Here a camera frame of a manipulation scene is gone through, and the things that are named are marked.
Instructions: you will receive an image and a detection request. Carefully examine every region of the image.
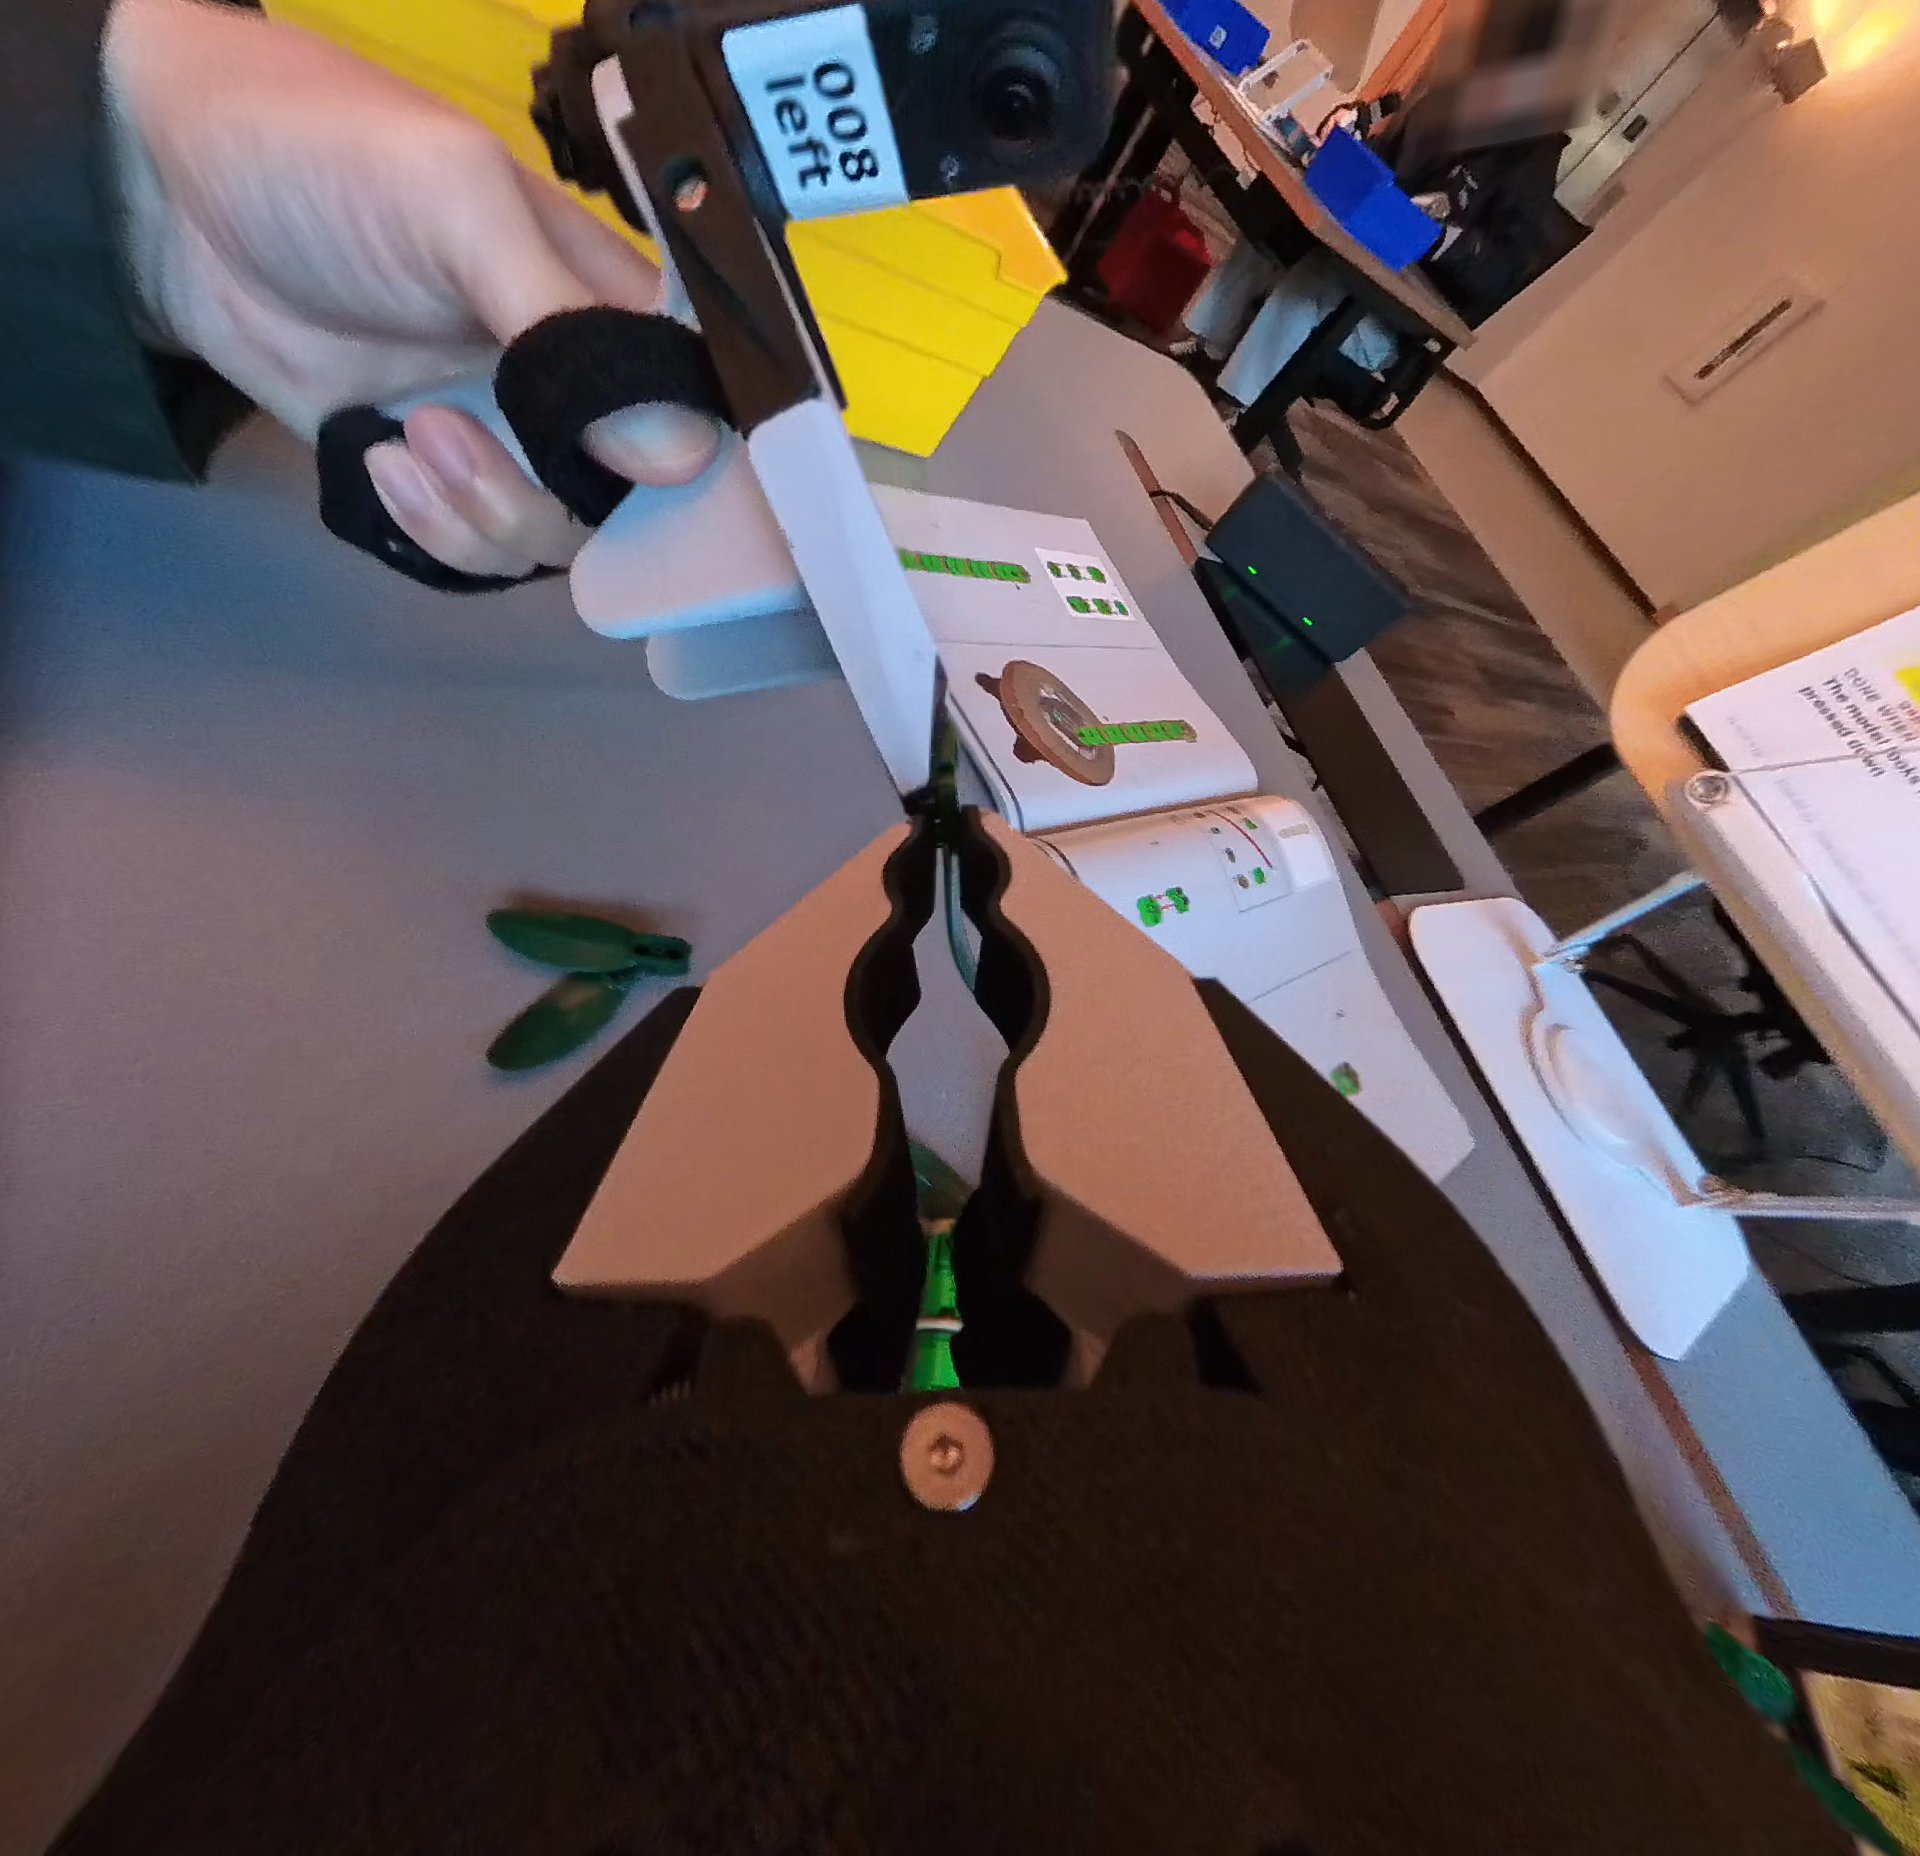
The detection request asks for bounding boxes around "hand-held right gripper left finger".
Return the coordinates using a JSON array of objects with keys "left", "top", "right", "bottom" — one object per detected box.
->
[{"left": 554, "top": 814, "right": 924, "bottom": 1391}]

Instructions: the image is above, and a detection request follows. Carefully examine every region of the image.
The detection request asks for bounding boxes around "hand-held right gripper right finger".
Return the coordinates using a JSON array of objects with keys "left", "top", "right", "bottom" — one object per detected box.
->
[{"left": 957, "top": 804, "right": 1350, "bottom": 1385}]

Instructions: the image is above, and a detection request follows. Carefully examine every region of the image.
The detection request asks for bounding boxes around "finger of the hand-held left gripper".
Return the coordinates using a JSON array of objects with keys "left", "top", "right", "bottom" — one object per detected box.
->
[
  {"left": 566, "top": 430, "right": 845, "bottom": 703},
  {"left": 742, "top": 400, "right": 947, "bottom": 804}
]

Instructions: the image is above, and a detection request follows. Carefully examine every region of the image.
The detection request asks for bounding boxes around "dark green double toy leaf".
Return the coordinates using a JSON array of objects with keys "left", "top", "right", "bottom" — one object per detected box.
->
[{"left": 487, "top": 903, "right": 696, "bottom": 1073}]

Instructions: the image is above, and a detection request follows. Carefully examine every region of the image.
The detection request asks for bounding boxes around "bright green toy stem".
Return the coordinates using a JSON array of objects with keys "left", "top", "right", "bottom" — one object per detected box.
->
[{"left": 899, "top": 1147, "right": 968, "bottom": 1397}]

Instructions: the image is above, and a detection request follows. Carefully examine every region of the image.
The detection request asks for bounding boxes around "person's left forearm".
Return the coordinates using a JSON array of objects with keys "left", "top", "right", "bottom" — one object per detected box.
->
[{"left": 0, "top": 0, "right": 264, "bottom": 490}]

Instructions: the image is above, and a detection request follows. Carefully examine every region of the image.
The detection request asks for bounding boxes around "grey desk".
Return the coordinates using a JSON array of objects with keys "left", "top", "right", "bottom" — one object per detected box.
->
[{"left": 0, "top": 289, "right": 1826, "bottom": 1856}]

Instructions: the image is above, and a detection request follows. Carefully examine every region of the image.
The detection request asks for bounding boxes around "long wooden desk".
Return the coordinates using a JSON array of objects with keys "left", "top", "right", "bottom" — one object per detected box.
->
[{"left": 1114, "top": 0, "right": 1484, "bottom": 360}]

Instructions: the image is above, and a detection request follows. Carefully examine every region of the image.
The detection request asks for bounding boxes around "person's left hand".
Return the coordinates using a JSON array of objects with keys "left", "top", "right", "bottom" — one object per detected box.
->
[{"left": 104, "top": 0, "right": 724, "bottom": 577}]

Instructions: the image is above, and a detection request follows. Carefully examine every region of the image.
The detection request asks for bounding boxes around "yellow plastic bin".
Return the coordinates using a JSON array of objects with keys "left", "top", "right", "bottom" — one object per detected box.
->
[{"left": 192, "top": 0, "right": 1069, "bottom": 458}]

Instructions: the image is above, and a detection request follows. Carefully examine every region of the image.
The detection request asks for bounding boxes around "open instruction booklet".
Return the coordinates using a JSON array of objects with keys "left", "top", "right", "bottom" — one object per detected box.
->
[{"left": 866, "top": 483, "right": 1484, "bottom": 1186}]

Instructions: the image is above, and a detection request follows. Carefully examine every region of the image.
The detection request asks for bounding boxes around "red bin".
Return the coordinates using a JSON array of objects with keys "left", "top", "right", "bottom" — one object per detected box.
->
[{"left": 1097, "top": 182, "right": 1215, "bottom": 339}]

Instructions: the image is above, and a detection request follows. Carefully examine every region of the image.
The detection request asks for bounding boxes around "black box with green lights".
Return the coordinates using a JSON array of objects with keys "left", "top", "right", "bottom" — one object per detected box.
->
[{"left": 1194, "top": 472, "right": 1415, "bottom": 706}]

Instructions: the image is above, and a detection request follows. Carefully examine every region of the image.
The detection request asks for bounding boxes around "blue bin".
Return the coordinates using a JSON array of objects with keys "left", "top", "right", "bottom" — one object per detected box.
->
[
  {"left": 1146, "top": 0, "right": 1274, "bottom": 83},
  {"left": 1305, "top": 125, "right": 1442, "bottom": 269}
]

